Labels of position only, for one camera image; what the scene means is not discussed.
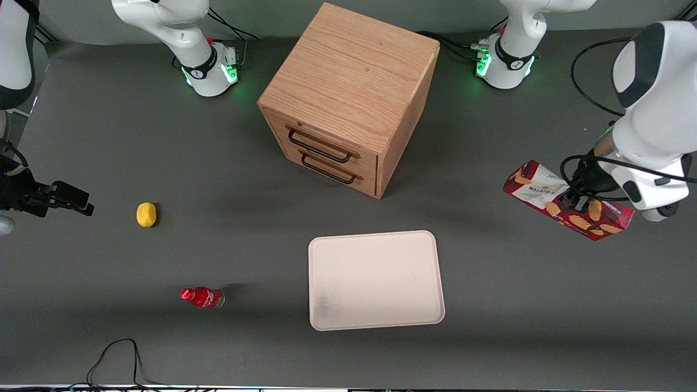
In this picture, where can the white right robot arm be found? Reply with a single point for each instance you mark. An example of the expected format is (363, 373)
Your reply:
(201, 60)

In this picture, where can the wooden drawer cabinet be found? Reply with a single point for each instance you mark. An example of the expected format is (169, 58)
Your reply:
(348, 71)

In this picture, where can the red soda bottle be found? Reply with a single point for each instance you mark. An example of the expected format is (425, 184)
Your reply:
(204, 297)

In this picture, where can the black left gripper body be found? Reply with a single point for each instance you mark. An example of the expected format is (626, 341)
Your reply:
(587, 180)

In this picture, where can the yellow lemon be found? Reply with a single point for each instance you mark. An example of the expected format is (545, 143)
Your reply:
(146, 214)

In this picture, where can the wooden drawer front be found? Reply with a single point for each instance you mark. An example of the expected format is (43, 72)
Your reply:
(326, 139)
(359, 182)

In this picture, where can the beige plastic tray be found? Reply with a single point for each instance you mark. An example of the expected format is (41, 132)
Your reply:
(375, 280)

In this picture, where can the red tartan cookie box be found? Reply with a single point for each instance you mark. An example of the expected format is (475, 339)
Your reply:
(536, 188)

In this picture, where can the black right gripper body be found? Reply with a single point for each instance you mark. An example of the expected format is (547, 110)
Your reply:
(17, 191)

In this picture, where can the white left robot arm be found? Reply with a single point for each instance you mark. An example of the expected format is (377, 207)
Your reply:
(659, 103)

